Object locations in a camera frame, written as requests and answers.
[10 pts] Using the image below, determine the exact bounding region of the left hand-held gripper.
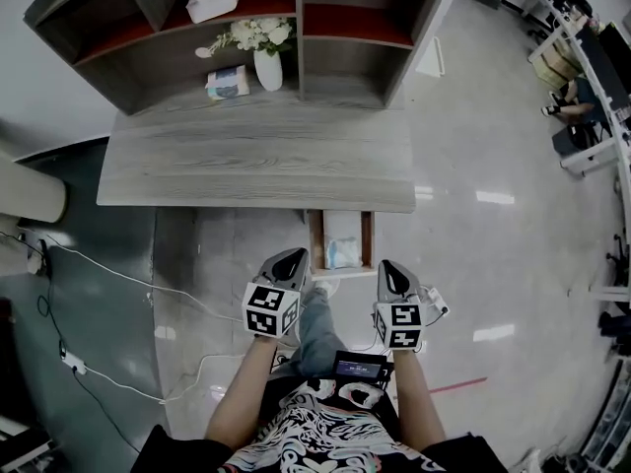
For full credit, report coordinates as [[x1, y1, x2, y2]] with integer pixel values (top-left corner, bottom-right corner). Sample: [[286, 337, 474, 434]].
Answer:
[[241, 247, 313, 340]]

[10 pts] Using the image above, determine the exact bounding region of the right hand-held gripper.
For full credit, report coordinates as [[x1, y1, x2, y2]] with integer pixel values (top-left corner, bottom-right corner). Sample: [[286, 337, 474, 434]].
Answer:
[[372, 258, 427, 352]]

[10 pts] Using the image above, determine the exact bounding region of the wooden desk drawer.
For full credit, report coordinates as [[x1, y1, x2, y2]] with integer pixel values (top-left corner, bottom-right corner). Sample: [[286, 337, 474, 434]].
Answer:
[[308, 209, 379, 280]]

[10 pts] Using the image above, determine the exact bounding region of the person's right forearm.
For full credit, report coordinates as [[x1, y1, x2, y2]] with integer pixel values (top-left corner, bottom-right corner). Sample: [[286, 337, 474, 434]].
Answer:
[[391, 347, 448, 455]]

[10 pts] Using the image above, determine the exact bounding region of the person's left forearm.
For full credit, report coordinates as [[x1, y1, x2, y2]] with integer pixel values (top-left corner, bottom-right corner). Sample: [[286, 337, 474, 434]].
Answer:
[[204, 335, 277, 455]]

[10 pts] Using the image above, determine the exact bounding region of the person's white shoe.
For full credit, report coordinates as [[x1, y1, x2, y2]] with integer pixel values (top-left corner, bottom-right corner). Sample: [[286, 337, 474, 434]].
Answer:
[[314, 276, 341, 299]]

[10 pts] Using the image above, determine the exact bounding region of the person's jeans leg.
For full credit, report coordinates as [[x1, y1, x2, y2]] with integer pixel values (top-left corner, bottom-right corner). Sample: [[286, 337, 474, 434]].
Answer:
[[288, 286, 346, 378]]

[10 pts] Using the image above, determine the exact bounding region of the black screen device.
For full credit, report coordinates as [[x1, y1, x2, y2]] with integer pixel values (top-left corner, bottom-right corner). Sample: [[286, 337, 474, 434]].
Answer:
[[332, 350, 394, 389]]

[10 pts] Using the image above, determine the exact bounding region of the red floor tape strip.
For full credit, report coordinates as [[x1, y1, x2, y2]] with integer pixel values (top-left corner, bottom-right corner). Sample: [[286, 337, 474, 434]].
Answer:
[[428, 375, 488, 394]]

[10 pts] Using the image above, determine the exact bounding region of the grey wooden desk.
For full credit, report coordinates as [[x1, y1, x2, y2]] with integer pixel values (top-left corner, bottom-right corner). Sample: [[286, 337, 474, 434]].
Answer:
[[96, 99, 418, 215]]

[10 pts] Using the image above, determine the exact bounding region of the black patterned t-shirt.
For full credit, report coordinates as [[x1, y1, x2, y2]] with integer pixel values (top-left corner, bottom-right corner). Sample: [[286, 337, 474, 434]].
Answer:
[[142, 376, 509, 473]]

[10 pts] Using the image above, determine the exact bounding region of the patterned tissue pack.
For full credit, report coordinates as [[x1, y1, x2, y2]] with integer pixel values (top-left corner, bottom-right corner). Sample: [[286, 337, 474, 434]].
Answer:
[[205, 64, 251, 101]]

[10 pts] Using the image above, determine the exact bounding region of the white ceramic vase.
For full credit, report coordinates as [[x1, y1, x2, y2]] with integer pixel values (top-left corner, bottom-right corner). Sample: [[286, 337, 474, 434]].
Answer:
[[253, 49, 284, 92]]

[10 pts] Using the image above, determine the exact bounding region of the grey wooden hutch shelf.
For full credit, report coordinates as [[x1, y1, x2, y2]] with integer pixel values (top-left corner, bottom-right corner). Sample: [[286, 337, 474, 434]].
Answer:
[[23, 0, 469, 116]]

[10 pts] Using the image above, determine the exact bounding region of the white power adapter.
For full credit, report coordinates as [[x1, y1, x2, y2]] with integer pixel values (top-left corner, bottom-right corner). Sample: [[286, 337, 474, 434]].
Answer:
[[61, 350, 89, 374]]

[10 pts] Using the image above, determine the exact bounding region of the black waste bin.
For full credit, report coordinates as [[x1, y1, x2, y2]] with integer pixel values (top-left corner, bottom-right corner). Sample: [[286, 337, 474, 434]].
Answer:
[[551, 123, 600, 156]]

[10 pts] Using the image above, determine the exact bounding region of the white artificial flower bouquet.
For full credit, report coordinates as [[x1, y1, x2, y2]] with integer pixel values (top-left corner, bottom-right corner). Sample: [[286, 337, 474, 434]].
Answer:
[[206, 16, 297, 59]]

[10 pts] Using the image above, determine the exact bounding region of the long white office desk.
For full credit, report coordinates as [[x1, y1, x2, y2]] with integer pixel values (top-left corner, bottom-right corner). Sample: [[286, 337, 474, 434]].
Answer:
[[492, 0, 631, 304]]

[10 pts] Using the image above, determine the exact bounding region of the white rounded cabinet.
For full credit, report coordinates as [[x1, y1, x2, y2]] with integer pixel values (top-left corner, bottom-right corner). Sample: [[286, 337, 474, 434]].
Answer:
[[0, 150, 70, 224]]

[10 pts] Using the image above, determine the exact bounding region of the stack of cardboard boxes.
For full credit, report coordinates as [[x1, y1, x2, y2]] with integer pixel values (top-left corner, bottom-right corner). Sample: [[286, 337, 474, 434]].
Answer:
[[534, 41, 583, 88]]

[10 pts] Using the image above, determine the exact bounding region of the grey desk partition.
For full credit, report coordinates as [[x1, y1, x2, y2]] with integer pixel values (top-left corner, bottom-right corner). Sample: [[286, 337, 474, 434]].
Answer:
[[574, 22, 631, 112]]

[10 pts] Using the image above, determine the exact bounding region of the white floor cable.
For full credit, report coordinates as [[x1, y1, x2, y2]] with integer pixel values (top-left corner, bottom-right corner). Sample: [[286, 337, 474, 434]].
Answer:
[[46, 241, 247, 324], [73, 352, 247, 404]]

